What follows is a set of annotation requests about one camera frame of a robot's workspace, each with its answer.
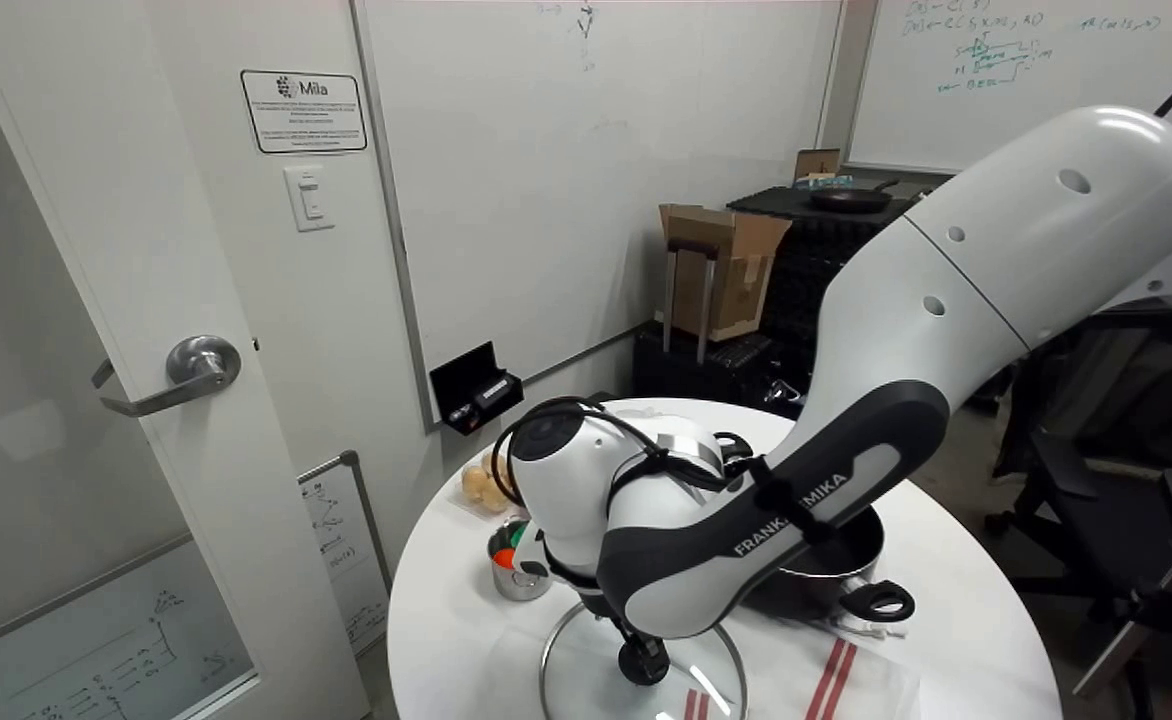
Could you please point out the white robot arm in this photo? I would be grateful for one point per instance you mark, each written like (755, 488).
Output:
(667, 537)

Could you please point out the black marker tray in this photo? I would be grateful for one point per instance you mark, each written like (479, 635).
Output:
(474, 390)

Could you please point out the black cooking pot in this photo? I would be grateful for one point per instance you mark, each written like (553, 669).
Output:
(838, 583)

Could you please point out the metal can with toys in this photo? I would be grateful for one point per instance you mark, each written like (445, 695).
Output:
(519, 560)

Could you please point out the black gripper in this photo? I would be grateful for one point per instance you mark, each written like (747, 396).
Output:
(617, 626)

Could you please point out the white light switch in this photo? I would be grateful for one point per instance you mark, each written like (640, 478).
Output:
(305, 195)

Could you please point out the white wall sign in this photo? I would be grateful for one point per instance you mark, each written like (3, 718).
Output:
(302, 109)

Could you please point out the beige bread rolls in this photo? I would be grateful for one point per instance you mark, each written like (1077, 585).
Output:
(479, 484)

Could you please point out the glass pot lid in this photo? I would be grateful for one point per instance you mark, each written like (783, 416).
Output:
(588, 669)

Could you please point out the brown cardboard box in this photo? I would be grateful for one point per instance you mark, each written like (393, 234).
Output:
(720, 270)

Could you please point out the black cabinet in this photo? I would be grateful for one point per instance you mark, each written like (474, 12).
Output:
(774, 367)

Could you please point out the paper sheet on wall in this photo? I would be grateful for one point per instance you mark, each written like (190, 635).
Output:
(345, 537)

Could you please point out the silver door handle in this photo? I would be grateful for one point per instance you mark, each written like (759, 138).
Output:
(196, 367)

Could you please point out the black office chair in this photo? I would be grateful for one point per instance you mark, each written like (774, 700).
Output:
(1094, 443)

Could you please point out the wall whiteboard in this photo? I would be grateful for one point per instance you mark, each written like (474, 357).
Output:
(951, 82)

